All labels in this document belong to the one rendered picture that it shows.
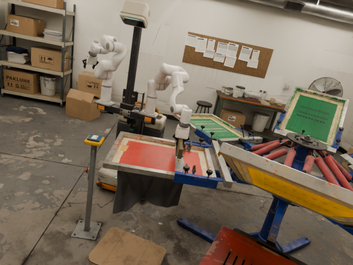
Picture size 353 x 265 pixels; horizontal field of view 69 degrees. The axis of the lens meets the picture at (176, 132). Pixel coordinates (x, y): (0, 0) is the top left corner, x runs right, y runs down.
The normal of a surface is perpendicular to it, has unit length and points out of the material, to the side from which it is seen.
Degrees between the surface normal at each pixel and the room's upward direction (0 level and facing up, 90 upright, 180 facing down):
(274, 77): 90
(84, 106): 90
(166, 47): 90
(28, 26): 89
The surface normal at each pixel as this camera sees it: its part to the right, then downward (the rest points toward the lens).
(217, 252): 0.19, -0.91
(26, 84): -0.03, 0.37
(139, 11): -0.08, -0.11
